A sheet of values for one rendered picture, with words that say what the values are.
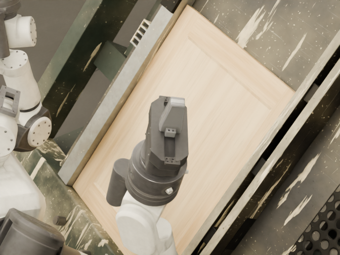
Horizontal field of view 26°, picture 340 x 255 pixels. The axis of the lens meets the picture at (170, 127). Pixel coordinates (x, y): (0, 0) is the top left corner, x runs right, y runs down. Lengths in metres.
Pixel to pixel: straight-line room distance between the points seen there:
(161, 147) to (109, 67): 0.99
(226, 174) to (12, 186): 0.50
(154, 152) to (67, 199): 0.90
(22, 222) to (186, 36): 0.73
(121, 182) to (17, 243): 0.20
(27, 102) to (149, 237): 0.63
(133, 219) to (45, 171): 0.85
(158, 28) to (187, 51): 0.10
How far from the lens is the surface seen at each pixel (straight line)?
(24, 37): 1.60
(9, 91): 1.40
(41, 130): 1.76
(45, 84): 2.07
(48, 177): 1.99
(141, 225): 1.19
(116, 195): 1.23
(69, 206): 1.92
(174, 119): 1.05
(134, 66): 1.85
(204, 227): 1.58
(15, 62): 1.68
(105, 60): 2.04
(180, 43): 1.79
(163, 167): 1.05
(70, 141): 2.24
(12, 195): 1.35
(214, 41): 1.73
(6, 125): 1.32
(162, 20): 1.82
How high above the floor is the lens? 2.32
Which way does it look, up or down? 42 degrees down
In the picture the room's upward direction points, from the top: straight up
